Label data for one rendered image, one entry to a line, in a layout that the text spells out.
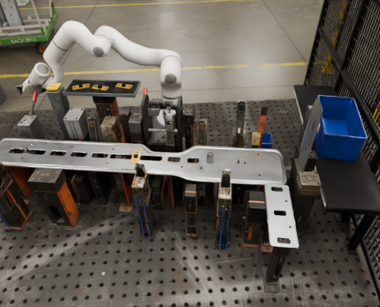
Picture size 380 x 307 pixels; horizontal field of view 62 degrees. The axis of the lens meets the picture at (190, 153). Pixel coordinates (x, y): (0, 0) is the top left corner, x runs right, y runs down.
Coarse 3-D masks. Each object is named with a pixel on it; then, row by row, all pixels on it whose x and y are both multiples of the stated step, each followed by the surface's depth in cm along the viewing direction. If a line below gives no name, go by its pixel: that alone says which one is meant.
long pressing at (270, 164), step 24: (0, 144) 153; (24, 144) 153; (48, 144) 152; (72, 144) 152; (96, 144) 152; (120, 144) 151; (48, 168) 141; (72, 168) 140; (96, 168) 140; (120, 168) 139; (168, 168) 138; (192, 168) 138; (216, 168) 138; (240, 168) 137; (264, 168) 137
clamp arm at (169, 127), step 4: (168, 124) 147; (172, 124) 147; (168, 128) 147; (172, 128) 148; (168, 132) 149; (172, 132) 149; (168, 136) 150; (172, 136) 150; (168, 140) 151; (172, 140) 151
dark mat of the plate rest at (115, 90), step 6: (72, 84) 163; (78, 84) 163; (90, 84) 163; (96, 84) 163; (102, 84) 162; (108, 84) 162; (114, 84) 162; (132, 84) 162; (66, 90) 159; (72, 90) 159; (78, 90) 159; (84, 90) 158; (90, 90) 158; (96, 90) 158; (108, 90) 158; (114, 90) 158; (120, 90) 158; (126, 90) 157; (132, 90) 157
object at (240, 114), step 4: (240, 104) 137; (244, 104) 137; (240, 108) 136; (244, 108) 136; (240, 112) 140; (244, 112) 139; (236, 116) 141; (240, 116) 142; (244, 116) 140; (236, 120) 142; (240, 120) 143; (236, 124) 143; (240, 124) 144; (236, 128) 144; (236, 132) 145
